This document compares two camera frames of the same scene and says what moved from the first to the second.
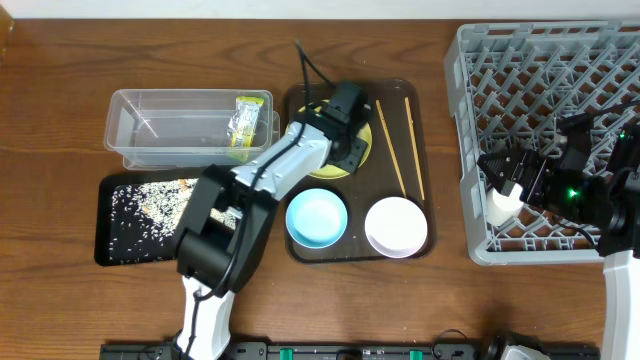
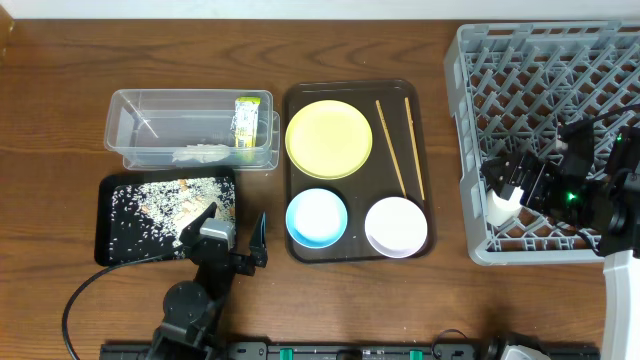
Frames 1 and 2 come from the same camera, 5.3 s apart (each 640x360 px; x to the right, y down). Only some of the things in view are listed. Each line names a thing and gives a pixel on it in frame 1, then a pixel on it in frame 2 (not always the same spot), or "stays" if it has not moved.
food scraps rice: x=145 y=218 stays
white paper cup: x=501 y=208 stays
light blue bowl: x=316 y=218 stays
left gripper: x=353 y=154 -> x=232 y=258
